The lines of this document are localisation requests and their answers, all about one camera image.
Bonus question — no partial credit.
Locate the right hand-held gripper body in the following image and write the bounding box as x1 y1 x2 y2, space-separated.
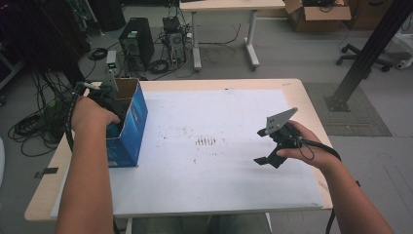
257 106 302 152

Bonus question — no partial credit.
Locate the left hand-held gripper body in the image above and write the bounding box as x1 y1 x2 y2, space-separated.
87 69 133 124

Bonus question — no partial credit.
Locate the blue cardboard box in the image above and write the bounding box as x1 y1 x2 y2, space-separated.
104 77 149 169

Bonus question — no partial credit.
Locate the person's left hand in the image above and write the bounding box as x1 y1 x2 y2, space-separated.
70 96 122 133

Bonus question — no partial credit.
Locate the person's right hand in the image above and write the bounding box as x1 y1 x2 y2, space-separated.
276 120 342 173

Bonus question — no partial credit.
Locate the small grey power unit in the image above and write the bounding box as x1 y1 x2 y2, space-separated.
105 50 118 73

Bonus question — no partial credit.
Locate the black computer tower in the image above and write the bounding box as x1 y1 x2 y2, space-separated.
118 17 156 72

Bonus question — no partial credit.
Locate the open computer tower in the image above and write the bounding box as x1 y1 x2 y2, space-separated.
162 16 188 66

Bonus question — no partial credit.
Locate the grey floor mat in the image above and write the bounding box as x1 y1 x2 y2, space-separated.
303 82 394 137

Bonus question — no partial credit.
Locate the black office chair base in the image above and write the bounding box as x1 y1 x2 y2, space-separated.
335 43 394 73

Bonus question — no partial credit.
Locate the black tape strip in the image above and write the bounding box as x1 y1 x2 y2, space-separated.
33 167 59 179

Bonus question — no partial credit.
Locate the open brown cardboard box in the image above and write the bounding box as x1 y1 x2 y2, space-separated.
282 0 353 33

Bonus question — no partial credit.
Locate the white-legged wooden desk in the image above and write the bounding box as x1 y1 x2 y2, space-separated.
178 0 286 73

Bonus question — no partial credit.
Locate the closed brown cardboard box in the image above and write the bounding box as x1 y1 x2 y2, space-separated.
344 0 395 32

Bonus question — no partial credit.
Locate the coiled black cable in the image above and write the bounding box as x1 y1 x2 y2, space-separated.
147 58 170 75
87 47 109 61

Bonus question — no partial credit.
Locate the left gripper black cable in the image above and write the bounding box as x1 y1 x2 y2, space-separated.
63 81 99 152

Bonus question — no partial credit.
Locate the tangle of black floor cables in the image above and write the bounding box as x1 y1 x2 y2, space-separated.
7 69 81 158

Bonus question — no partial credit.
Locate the black metal post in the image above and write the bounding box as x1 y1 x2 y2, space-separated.
323 0 413 113

